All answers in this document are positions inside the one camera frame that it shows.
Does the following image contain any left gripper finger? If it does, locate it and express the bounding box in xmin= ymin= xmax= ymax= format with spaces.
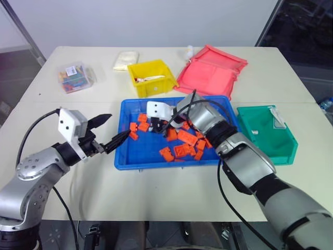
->
xmin=103 ymin=130 xmax=130 ymax=155
xmin=86 ymin=113 xmax=113 ymax=130

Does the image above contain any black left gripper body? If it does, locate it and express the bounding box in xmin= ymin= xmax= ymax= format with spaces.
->
xmin=77 ymin=127 xmax=107 ymax=158

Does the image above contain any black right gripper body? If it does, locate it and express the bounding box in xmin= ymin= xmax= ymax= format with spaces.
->
xmin=150 ymin=117 xmax=170 ymax=129

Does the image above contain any blue plastic bin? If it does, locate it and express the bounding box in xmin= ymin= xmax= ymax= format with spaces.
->
xmin=113 ymin=95 xmax=239 ymax=171

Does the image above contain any yellow plastic bin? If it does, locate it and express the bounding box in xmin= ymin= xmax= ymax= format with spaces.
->
xmin=127 ymin=59 xmax=179 ymax=98

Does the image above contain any cream item in yellow bin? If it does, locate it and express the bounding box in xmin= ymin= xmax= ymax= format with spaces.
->
xmin=134 ymin=74 xmax=166 ymax=83

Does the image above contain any green plastic bin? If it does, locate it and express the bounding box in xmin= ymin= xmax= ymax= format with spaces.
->
xmin=236 ymin=105 xmax=299 ymax=166

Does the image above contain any large orange battery block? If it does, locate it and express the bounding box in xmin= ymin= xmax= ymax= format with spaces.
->
xmin=177 ymin=129 xmax=199 ymax=146
xmin=173 ymin=143 xmax=197 ymax=158

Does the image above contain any clear box of colourful pieces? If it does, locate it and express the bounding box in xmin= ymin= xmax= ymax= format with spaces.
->
xmin=57 ymin=61 xmax=99 ymax=95

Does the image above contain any white plastic bag pack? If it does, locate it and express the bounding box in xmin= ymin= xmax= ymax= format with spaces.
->
xmin=112 ymin=51 xmax=140 ymax=71

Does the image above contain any red fabric folding tray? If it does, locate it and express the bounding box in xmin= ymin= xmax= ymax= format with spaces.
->
xmin=173 ymin=44 xmax=248 ymax=101

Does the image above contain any small white crumpled object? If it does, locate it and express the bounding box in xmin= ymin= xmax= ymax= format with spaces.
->
xmin=183 ymin=45 xmax=195 ymax=60

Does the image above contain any clear label sleeve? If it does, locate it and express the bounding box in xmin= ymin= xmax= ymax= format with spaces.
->
xmin=269 ymin=107 xmax=287 ymax=130

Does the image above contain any clear water bottle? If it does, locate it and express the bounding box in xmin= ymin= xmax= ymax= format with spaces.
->
xmin=319 ymin=96 xmax=333 ymax=113

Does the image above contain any dark window pane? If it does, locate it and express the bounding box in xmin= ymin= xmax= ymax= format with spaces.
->
xmin=256 ymin=0 xmax=333 ymax=79

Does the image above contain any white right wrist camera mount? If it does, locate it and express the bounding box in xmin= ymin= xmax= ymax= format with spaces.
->
xmin=146 ymin=101 xmax=174 ymax=123

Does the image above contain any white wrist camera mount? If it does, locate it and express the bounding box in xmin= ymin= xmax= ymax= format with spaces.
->
xmin=146 ymin=101 xmax=174 ymax=123
xmin=57 ymin=108 xmax=89 ymax=161

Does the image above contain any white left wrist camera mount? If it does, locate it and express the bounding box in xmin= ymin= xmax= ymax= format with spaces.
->
xmin=57 ymin=108 xmax=89 ymax=161

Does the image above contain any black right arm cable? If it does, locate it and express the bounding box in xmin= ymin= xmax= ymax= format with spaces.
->
xmin=166 ymin=89 xmax=279 ymax=250

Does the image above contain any black bracket under table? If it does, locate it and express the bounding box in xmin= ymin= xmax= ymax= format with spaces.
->
xmin=83 ymin=223 xmax=103 ymax=250

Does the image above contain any grey metal frame post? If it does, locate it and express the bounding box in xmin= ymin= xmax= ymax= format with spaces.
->
xmin=4 ymin=0 xmax=47 ymax=64

